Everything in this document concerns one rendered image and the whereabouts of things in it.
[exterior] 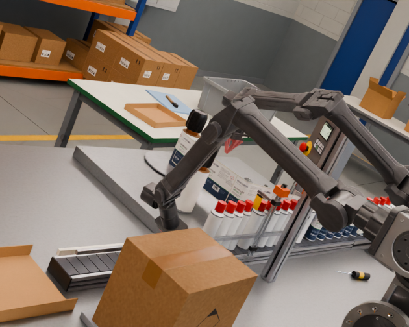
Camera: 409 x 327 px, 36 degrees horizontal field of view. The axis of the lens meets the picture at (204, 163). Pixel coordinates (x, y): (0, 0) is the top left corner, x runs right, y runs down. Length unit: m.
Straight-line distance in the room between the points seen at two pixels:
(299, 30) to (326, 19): 0.50
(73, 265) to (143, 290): 0.36
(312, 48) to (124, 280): 9.22
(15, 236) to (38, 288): 0.26
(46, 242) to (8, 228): 0.12
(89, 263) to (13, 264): 0.22
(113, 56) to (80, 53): 0.45
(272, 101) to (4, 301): 1.03
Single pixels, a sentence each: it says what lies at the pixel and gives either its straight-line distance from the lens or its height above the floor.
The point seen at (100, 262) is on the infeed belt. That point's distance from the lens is 1.99.
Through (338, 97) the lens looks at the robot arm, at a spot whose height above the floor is 1.61.
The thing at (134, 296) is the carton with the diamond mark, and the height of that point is 1.00.
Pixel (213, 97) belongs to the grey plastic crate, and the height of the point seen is 0.92.
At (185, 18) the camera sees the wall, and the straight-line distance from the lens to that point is 8.72.
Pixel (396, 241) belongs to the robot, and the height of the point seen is 1.45.
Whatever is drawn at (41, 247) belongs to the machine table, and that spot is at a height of 0.83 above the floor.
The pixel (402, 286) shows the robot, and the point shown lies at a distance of 1.78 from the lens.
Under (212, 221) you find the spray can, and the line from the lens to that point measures 2.23.
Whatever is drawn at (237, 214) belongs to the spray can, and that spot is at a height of 1.04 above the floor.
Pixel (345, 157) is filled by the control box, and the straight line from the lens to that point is 2.32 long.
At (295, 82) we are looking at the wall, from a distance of 10.77.
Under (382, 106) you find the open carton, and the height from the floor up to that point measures 0.91.
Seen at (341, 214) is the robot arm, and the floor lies 1.44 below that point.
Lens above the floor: 1.87
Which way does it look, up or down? 18 degrees down
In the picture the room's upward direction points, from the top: 24 degrees clockwise
